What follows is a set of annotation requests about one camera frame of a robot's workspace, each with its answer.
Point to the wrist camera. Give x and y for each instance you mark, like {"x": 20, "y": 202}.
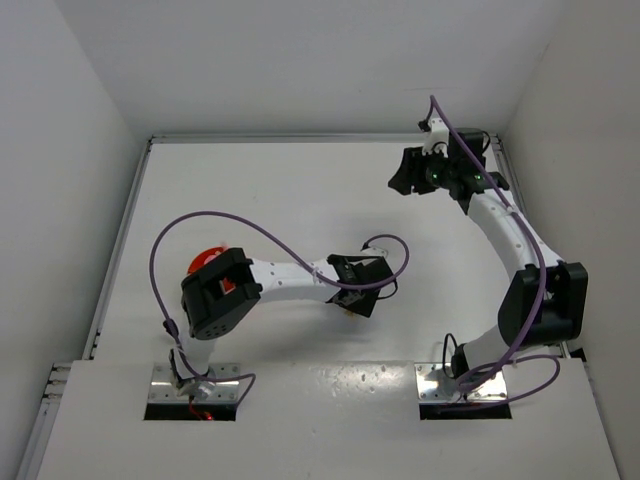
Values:
{"x": 436, "y": 131}
{"x": 375, "y": 247}

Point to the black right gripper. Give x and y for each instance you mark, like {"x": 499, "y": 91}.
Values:
{"x": 410, "y": 172}

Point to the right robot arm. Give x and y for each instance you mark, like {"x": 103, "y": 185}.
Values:
{"x": 545, "y": 301}

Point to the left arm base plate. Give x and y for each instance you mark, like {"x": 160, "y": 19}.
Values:
{"x": 164, "y": 388}

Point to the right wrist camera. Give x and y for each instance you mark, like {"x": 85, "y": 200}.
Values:
{"x": 436, "y": 131}

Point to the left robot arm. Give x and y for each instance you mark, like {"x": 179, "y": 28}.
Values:
{"x": 222, "y": 291}

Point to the orange round desk organizer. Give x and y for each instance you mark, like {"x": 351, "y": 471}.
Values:
{"x": 204, "y": 258}

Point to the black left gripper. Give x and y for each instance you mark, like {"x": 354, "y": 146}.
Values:
{"x": 364, "y": 305}

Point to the aluminium frame rail left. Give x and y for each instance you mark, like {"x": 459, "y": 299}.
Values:
{"x": 94, "y": 333}

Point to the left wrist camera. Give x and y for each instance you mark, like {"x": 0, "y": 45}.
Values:
{"x": 375, "y": 247}

